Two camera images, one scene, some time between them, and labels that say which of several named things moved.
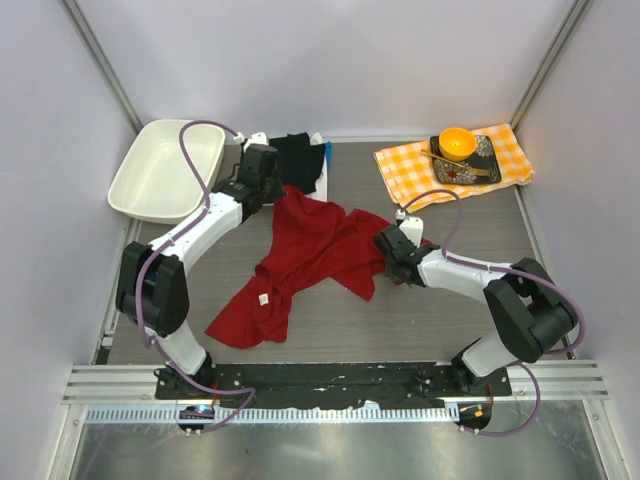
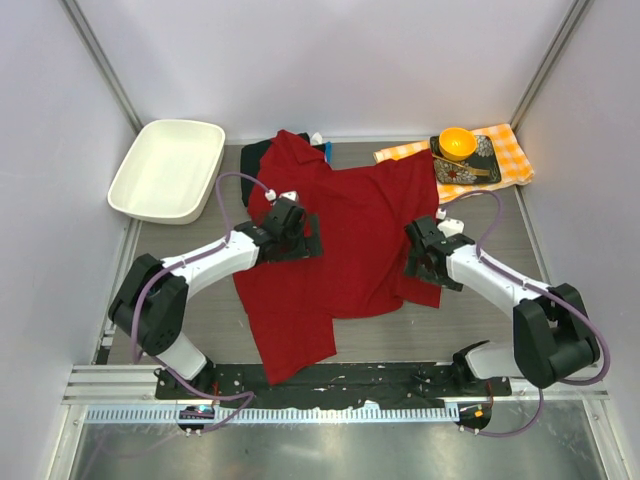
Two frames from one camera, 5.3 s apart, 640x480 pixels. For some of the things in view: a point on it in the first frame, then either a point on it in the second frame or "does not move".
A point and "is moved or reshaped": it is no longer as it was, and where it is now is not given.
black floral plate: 484,157 does not move
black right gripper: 389,271 -> 415,269
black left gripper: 278,192 -> 308,246
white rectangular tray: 156,182 does not move
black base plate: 401,385 does not move
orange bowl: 457,144 does not move
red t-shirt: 313,239 is moved or reshaped
